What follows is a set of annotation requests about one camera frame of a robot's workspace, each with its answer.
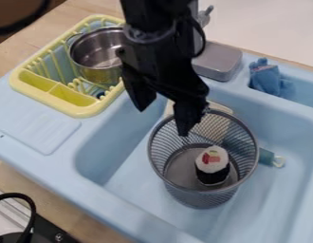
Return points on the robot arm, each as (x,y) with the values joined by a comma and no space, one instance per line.
(154,15)

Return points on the grey mesh strainer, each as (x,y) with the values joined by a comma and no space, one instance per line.
(243,142)

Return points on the yellow dish rack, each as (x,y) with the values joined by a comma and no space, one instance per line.
(66,95)

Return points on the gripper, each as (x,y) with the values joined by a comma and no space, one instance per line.
(167,63)

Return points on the silver pot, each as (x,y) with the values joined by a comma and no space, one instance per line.
(95,53)

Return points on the light blue toy sink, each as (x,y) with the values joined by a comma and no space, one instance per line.
(45,133)

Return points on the toy sushi roll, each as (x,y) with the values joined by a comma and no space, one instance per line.
(211,164)

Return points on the blue cloth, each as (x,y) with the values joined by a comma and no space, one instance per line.
(269,79)

